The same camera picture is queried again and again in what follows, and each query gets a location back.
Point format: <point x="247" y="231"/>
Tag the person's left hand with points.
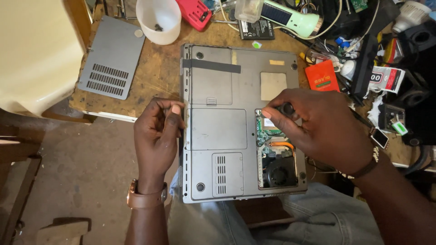
<point x="153" y="149"/>

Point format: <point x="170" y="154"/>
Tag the brown leather wristwatch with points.
<point x="144" y="200"/>

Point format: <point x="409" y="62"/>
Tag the dark wooden bench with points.
<point x="17" y="160"/>

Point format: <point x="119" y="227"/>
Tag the orange packet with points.
<point x="322" y="76"/>

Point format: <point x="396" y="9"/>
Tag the person's right hand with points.
<point x="327" y="129"/>

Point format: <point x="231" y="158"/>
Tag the wooden block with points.
<point x="63" y="232"/>

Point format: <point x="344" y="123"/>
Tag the cream plastic chair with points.
<point x="34" y="51"/>

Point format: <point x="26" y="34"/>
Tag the small dark screws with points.
<point x="158" y="27"/>

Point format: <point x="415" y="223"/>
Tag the black phone battery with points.
<point x="256" y="30"/>

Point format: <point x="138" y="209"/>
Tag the clear plastic container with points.
<point x="248" y="9"/>

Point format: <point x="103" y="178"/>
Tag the red battery charger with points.
<point x="194" y="13"/>

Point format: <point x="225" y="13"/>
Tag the grey vented laptop cover panel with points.
<point x="110" y="61"/>

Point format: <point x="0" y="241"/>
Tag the small green sticker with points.
<point x="256" y="44"/>

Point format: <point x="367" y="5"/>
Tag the black screwdriver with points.
<point x="286" y="109"/>

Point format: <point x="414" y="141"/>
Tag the white plastic cup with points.
<point x="159" y="20"/>

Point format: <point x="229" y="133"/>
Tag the white bulb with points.
<point x="410" y="15"/>

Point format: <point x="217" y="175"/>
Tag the pale green solar flashlight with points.
<point x="293" y="18"/>

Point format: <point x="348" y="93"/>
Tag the black box with green tag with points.
<point x="391" y="119"/>

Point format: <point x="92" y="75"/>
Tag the long black adapter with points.
<point x="365" y="64"/>

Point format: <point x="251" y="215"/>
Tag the white crumpled tissue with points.
<point x="374" y="109"/>

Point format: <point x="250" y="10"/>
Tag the black smartwatch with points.
<point x="379" y="137"/>

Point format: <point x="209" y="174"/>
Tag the grey laptop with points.
<point x="221" y="129"/>

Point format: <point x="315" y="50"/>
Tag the white and red packet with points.
<point x="388" y="79"/>

